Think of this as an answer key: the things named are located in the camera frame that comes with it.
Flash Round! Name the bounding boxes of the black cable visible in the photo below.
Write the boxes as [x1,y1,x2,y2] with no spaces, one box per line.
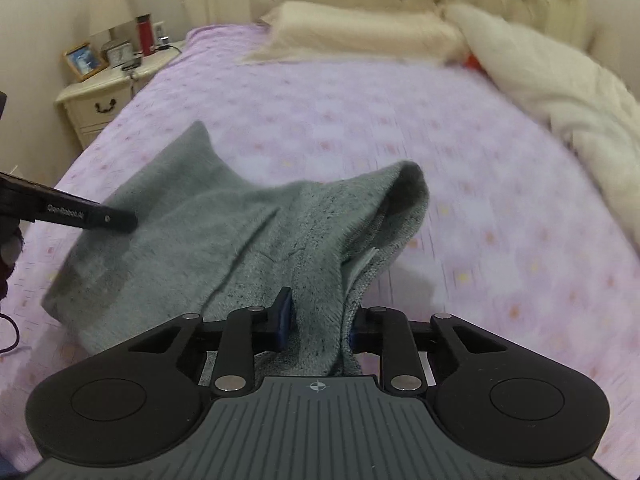
[0,312,21,356]

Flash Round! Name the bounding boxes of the cream satin pillow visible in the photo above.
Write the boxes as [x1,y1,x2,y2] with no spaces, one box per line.
[240,0,469,67]

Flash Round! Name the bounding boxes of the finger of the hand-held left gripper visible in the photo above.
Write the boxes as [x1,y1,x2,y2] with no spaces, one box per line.
[0,172,139,234]

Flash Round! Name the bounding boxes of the framed photo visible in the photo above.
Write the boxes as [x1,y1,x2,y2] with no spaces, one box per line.
[62,42,109,83]

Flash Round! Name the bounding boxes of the red bottle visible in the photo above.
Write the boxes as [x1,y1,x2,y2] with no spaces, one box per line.
[135,13,155,57]

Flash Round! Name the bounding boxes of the bed with purple sheet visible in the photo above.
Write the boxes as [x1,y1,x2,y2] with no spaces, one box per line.
[0,22,640,480]

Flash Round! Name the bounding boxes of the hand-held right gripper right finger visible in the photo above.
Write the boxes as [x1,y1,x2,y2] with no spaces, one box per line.
[347,306,507,395]

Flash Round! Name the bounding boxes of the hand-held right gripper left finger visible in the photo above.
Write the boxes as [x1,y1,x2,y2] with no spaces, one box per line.
[127,286,295,396]

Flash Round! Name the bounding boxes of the white desk clock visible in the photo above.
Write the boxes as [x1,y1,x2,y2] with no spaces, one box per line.
[102,42,134,67]

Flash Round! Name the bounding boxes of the cream duvet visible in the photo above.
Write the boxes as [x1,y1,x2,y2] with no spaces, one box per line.
[444,2,640,253]

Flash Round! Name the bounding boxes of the cream nightstand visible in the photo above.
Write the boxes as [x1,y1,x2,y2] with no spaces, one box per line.
[54,41,187,149]

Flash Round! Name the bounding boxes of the table lamp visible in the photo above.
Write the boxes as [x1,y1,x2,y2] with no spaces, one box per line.
[87,0,135,50]

